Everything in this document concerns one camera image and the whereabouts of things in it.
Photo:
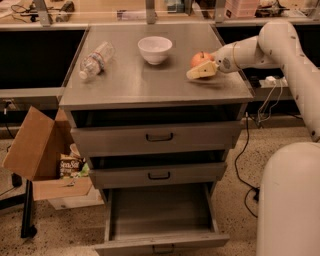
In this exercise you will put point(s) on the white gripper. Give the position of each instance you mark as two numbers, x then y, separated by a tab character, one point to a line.
224	60

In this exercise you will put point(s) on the red apple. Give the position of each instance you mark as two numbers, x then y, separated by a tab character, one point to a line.
199	58

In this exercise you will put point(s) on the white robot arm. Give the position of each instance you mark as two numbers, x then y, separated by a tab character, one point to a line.
289	198

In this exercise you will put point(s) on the grey metal drawer cabinet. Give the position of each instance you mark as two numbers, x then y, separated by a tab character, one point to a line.
133	92

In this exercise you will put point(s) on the top grey drawer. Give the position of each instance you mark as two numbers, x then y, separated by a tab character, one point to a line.
156	139

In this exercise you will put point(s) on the grey drawer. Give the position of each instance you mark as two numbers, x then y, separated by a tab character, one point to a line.
159	220
156	139
157	175

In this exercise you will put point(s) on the middle grey drawer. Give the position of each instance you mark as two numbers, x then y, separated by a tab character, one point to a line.
157	175

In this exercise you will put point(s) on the bottom grey drawer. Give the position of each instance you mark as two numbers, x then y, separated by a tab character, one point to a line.
159	220

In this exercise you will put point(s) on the white ceramic bowl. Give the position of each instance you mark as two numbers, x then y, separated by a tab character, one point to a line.
154	49

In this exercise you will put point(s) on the white power strip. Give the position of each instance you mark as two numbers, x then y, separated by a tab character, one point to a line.
271	81

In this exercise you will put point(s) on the pink box on shelf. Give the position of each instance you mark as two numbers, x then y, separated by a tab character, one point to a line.
241	8

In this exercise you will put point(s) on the clear plastic water bottle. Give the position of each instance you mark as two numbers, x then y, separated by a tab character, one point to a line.
96	61

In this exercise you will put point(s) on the sea salt snack bag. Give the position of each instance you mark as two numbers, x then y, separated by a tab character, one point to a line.
69	167

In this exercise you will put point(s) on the brown cardboard box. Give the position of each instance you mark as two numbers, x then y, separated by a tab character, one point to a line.
35	155

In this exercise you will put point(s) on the black stand leg left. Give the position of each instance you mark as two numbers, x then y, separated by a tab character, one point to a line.
28	229

